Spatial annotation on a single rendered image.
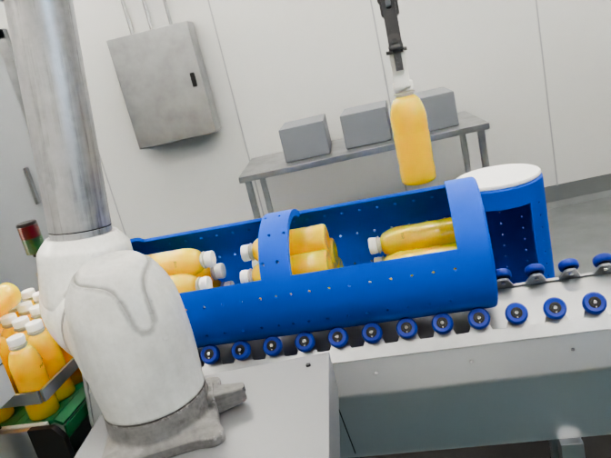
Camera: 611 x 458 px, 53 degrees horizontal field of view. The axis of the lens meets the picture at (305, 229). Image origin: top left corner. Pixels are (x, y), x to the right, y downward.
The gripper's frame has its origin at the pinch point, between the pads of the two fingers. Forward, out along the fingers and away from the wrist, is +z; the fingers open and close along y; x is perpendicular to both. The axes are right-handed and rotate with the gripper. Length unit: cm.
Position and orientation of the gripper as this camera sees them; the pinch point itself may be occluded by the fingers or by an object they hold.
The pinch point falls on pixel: (400, 71)
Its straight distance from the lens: 122.8
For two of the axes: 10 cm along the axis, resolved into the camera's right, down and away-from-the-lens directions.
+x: -9.6, 1.6, 2.1
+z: 2.2, 9.4, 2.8
